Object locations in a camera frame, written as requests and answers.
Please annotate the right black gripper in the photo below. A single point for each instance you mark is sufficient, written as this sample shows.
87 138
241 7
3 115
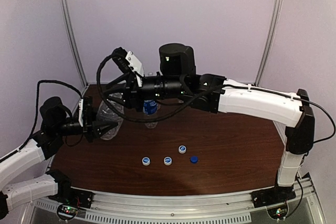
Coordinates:
133 91

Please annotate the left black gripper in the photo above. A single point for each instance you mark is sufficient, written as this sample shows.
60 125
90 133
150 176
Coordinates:
89 124

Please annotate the blue label water bottle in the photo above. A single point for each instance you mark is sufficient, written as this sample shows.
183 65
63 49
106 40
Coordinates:
150 112

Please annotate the white Pocari cap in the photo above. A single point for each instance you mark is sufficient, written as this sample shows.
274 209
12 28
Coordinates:
182 149
167 161
146 161

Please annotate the blue bottle cap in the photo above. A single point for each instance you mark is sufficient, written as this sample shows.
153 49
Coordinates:
194 159

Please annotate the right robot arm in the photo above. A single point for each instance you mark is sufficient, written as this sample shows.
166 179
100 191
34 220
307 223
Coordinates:
212 93

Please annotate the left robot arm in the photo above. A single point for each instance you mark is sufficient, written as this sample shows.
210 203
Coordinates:
58 122

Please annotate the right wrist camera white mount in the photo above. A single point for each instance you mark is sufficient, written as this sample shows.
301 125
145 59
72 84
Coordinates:
127 61

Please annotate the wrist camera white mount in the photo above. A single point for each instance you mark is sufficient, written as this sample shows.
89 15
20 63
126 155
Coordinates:
84 107
127 61

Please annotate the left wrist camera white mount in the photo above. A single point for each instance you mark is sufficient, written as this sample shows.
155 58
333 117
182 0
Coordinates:
84 107

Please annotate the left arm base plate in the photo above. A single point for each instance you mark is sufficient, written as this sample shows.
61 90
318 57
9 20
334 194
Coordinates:
74 205

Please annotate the aluminium front rail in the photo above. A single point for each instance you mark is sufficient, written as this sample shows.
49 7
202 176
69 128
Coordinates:
219 208

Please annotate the left aluminium frame post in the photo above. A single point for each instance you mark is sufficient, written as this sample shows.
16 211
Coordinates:
72 42

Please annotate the aluminium frame post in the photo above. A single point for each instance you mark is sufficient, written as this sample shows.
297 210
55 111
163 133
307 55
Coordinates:
72 42
275 15

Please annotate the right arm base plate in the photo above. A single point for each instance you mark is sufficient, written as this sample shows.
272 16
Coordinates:
275 199

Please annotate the right aluminium frame post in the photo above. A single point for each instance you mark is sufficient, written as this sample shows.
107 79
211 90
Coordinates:
275 15

